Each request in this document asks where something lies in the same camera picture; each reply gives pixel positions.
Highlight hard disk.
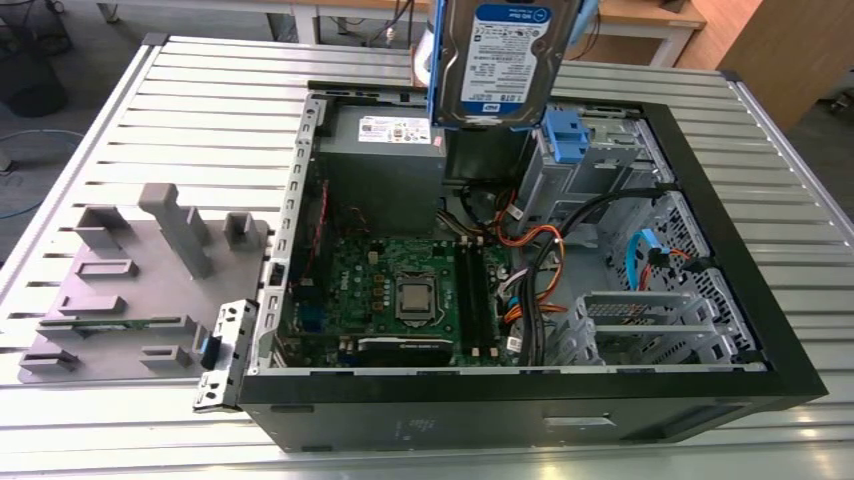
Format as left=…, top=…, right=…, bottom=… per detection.
left=426, top=0, right=599, bottom=132

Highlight silver disk bay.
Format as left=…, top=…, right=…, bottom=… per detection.
left=559, top=291, right=759, bottom=369

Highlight green motherboard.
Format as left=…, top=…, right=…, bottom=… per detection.
left=276, top=234, right=528, bottom=369

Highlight silver CPU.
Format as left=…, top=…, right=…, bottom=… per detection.
left=398, top=285, right=435, bottom=317

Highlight grey power supply unit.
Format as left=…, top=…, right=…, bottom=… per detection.
left=311, top=104, right=447, bottom=239

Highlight black RAM slot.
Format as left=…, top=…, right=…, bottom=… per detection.
left=455, top=238, right=486, bottom=357
left=471, top=238, right=500, bottom=357

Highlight black graphics card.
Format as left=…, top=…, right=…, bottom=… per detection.
left=339, top=335, right=455, bottom=369

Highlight silver optical drive cage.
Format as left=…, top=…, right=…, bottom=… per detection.
left=516, top=102, right=675, bottom=236

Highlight blue plastic drive latch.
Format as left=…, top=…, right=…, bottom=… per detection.
left=543, top=110, right=593, bottom=164

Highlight black PC case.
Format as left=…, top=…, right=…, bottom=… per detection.
left=236, top=79, right=830, bottom=454

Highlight grey parts rack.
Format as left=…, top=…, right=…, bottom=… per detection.
left=17, top=182, right=276, bottom=385

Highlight white framed table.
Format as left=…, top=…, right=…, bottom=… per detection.
left=96, top=0, right=432, bottom=45

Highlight wooden desk white legs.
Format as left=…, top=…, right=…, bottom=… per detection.
left=595, top=0, right=709, bottom=69

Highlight wooden cabinet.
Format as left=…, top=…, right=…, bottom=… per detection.
left=717, top=0, right=854, bottom=134

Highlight orange power wire bundle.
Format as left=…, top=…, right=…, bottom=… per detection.
left=496, top=224, right=568, bottom=326

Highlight thick black case cable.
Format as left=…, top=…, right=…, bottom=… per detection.
left=519, top=183, right=679, bottom=364

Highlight blue data wire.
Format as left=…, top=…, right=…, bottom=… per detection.
left=626, top=228, right=659, bottom=291

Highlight silver expansion slot bracket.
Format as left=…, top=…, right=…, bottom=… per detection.
left=191, top=297, right=262, bottom=414

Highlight orange wire with black connector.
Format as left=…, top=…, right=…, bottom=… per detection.
left=650, top=248, right=719, bottom=274

